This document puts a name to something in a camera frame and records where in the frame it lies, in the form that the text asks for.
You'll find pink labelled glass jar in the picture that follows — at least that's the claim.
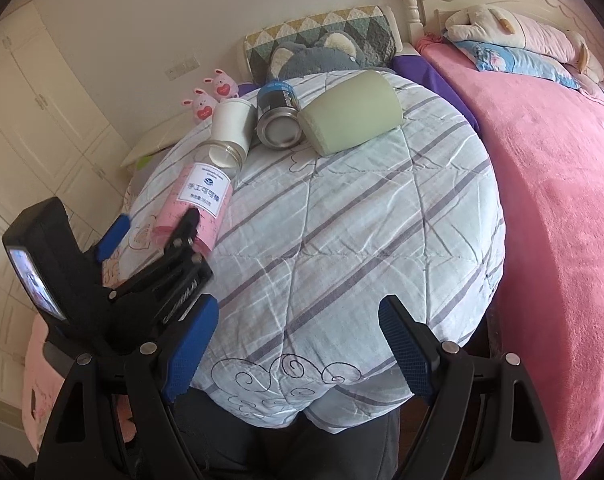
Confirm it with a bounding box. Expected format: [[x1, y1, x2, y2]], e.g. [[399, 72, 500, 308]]
[[151, 140, 245, 257]]

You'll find white paper cup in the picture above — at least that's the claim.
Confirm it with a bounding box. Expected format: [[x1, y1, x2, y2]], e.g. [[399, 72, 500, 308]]
[[210, 98, 257, 162]]

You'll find pale green cup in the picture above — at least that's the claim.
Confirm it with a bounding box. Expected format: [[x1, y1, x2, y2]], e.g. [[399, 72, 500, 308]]
[[297, 70, 403, 156]]

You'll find heart patterned bedsheet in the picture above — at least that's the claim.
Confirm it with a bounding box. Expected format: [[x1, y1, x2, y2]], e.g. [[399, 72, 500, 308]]
[[122, 182, 136, 214]]

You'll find grey patterned pillow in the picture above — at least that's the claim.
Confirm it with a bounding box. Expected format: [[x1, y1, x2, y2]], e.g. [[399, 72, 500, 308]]
[[130, 155, 161, 188]]

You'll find light pink small blanket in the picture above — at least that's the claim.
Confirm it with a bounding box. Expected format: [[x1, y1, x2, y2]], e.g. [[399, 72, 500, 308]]
[[20, 316, 136, 453]]

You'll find cream bedside cabinet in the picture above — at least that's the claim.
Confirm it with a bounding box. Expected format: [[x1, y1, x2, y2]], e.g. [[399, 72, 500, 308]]
[[120, 112, 197, 168]]

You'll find cream wardrobe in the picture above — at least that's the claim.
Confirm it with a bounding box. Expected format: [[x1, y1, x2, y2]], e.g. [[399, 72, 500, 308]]
[[0, 3, 129, 408]]

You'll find striped white quilt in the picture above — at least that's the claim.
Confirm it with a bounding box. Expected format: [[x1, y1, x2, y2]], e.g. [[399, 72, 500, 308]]
[[112, 66, 508, 435]]

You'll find pink bunny plush left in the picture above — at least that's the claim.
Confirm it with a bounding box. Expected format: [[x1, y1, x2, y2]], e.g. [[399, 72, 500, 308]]
[[181, 88, 218, 125]]

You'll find pink bunny plush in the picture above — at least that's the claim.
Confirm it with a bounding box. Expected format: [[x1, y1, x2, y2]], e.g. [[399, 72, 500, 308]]
[[181, 88, 218, 125], [203, 68, 239, 102]]

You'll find blue metal can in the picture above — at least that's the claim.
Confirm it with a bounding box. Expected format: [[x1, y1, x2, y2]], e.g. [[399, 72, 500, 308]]
[[256, 80, 302, 150]]

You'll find pink bunny plush right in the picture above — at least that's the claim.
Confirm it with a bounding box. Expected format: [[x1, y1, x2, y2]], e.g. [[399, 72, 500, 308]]
[[203, 68, 239, 102]]

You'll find pink fleece blanket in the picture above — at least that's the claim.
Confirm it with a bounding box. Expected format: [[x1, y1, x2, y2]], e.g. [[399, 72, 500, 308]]
[[418, 38, 604, 479]]

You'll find grey cat plush cushion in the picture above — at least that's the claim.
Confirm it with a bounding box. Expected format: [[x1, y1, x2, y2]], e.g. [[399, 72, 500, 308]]
[[267, 32, 372, 81]]

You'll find diamond patterned quilted cover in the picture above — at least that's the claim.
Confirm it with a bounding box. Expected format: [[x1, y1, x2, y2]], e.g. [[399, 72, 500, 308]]
[[237, 6, 403, 84]]

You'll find purple mattress sheet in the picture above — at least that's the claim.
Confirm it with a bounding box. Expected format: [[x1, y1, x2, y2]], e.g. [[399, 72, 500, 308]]
[[391, 54, 481, 134]]

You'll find blue cartoon pillow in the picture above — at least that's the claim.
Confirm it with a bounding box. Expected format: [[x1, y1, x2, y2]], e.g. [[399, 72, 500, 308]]
[[453, 40, 580, 90]]

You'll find pink printed pillow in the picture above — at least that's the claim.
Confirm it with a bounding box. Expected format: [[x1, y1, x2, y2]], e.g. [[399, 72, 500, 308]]
[[564, 64, 604, 104]]

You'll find long pink plush toy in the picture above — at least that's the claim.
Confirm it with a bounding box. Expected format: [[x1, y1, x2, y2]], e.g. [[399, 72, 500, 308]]
[[444, 4, 604, 82]]

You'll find wall socket panel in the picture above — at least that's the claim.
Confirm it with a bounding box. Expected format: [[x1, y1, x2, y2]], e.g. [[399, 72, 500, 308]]
[[165, 58, 200, 81]]

